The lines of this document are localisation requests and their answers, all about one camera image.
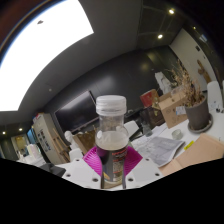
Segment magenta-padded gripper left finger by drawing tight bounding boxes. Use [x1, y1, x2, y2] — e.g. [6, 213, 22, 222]
[61, 146, 102, 189]

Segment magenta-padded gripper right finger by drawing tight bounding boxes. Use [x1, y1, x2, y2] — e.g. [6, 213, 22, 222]
[122, 146, 164, 190]

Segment clear drink bottle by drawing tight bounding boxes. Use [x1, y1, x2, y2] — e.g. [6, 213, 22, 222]
[94, 94, 130, 185]

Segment white chair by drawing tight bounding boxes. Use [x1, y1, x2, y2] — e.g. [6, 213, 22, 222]
[206, 80, 224, 113]
[123, 120, 140, 138]
[68, 148, 84, 163]

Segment black box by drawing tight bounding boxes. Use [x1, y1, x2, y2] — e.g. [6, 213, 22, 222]
[39, 162, 67, 178]

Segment grey newspaper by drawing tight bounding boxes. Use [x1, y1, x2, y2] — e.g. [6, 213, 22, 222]
[131, 124, 186, 168]

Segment wooden easel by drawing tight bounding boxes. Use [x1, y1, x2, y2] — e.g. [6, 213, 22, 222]
[51, 128, 71, 163]

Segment grey glass bottle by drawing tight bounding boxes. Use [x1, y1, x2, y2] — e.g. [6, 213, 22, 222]
[141, 120, 153, 137]

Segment white shelf cabinet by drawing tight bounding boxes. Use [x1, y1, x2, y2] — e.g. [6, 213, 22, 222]
[32, 113, 66, 165]

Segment small white cup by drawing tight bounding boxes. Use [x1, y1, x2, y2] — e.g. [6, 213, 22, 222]
[171, 128, 184, 141]

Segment small yellow tag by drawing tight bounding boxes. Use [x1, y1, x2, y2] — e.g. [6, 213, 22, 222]
[183, 139, 196, 151]

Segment brown cardboard box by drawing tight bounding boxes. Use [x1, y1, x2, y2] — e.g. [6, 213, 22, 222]
[158, 91, 189, 129]

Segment grey plant saucer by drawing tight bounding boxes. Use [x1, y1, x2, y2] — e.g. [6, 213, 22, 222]
[187, 113, 214, 134]

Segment red box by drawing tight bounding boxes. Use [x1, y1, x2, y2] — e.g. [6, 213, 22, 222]
[139, 88, 160, 108]

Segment grey pot with dried plant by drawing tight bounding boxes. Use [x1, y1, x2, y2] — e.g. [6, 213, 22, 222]
[166, 59, 212, 132]

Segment white ceiling light panel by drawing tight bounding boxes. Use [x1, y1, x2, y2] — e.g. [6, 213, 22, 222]
[0, 0, 95, 113]

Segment recessed ceiling spotlights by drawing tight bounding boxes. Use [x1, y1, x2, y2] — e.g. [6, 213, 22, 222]
[1, 8, 176, 136]

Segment black wall screen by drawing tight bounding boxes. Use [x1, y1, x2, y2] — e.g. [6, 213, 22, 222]
[53, 90, 100, 134]

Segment wooden wall figure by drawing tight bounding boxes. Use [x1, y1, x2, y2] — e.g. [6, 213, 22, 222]
[196, 59, 212, 84]

